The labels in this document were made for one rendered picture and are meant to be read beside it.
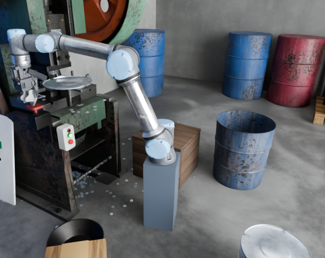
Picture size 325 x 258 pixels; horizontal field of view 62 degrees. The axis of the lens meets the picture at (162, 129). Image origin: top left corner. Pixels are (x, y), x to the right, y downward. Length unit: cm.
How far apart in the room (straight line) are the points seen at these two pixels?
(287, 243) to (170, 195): 62
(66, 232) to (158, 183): 61
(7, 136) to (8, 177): 28
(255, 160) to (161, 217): 77
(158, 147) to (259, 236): 62
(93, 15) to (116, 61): 91
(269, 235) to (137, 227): 77
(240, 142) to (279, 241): 74
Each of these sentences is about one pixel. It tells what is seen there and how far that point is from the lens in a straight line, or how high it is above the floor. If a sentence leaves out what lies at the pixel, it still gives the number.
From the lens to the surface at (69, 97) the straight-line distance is 175.
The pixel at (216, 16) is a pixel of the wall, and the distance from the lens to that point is 470.
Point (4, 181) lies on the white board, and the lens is 210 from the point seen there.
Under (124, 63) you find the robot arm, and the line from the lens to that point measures 116.
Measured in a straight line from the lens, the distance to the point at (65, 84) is 174.
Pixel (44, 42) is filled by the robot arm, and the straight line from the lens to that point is 134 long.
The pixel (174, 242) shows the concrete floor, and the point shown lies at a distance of 168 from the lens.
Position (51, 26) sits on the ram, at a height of 111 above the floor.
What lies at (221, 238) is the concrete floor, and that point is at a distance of 174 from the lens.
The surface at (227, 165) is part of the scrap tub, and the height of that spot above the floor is 19.
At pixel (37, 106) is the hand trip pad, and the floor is 76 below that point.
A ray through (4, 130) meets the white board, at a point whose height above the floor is 50.
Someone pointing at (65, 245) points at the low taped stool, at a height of 33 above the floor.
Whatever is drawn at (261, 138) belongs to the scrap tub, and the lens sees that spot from 192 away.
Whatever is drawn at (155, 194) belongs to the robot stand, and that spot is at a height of 26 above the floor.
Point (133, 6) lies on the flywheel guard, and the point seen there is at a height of 122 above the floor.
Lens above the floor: 125
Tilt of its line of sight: 25 degrees down
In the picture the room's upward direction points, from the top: 1 degrees clockwise
